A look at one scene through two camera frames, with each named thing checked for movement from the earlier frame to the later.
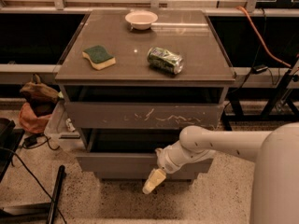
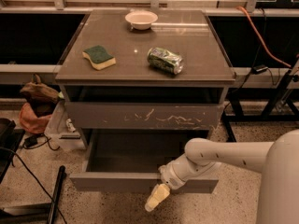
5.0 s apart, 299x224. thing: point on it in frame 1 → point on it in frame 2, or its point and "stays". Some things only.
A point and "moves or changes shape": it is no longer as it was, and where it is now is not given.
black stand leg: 56,194 stays
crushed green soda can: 165,60 stays
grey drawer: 123,149 moves or changes shape
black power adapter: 30,141 stays
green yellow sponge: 99,57 stays
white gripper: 165,161 → 170,175
